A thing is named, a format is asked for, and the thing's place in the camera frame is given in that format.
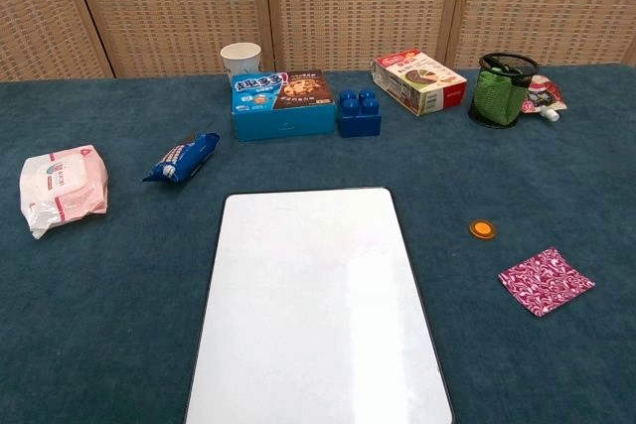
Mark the pink patterned square packet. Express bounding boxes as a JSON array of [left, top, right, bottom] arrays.
[[498, 246, 596, 318]]

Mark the blue plastic building block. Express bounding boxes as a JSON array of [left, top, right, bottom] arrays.
[[338, 88, 383, 139]]

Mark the blue chocolate cookie box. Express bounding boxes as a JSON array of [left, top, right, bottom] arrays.
[[231, 70, 337, 143]]

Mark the white magnetic board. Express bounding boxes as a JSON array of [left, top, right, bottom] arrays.
[[184, 187, 455, 424]]

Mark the blue sandwich cookie packet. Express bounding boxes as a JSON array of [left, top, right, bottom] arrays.
[[142, 132, 221, 184]]

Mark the red white cereal box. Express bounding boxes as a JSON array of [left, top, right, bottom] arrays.
[[372, 48, 469, 118]]

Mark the white paper cup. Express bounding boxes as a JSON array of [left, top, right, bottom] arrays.
[[220, 42, 262, 75]]

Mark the woven rattan folding screen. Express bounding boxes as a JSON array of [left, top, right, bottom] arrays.
[[0, 0, 636, 83]]

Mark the green knitted cloth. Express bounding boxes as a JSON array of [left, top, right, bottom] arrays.
[[474, 68, 523, 126]]

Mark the dark blue carpet table cover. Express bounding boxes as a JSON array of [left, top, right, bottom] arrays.
[[0, 63, 636, 424]]

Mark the red white spout pouch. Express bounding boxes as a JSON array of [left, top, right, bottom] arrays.
[[519, 73, 568, 123]]

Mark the pink wet wipes pack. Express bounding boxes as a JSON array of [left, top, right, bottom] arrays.
[[19, 144, 109, 240]]

